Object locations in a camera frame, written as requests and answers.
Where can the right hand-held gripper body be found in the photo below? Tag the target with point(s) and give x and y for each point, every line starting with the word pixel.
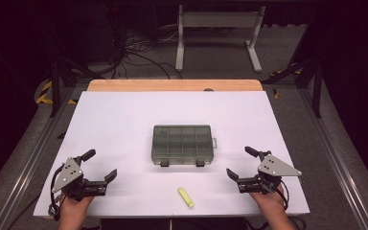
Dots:
pixel 273 167

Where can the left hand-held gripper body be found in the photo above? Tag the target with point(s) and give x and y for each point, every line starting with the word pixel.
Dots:
pixel 67 174

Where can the yellow-green stick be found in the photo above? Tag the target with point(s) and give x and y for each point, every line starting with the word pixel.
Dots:
pixel 185 197

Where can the clear grey compartment box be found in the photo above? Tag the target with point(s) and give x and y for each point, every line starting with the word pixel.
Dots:
pixel 182 145

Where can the person's right hand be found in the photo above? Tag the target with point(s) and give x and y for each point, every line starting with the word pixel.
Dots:
pixel 273 202

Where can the person's left hand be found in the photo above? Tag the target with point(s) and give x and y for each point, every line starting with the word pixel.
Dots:
pixel 73 209

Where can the yellow and black floor tape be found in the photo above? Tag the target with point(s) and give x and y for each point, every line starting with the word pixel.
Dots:
pixel 44 96

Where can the black metal stand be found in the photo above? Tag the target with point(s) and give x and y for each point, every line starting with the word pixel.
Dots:
pixel 316 86
pixel 55 86

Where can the white metal stand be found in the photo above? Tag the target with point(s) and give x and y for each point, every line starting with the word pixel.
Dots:
pixel 180 41

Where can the aluminium frame rail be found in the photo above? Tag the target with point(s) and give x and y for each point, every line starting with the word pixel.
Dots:
pixel 338 166
pixel 28 166

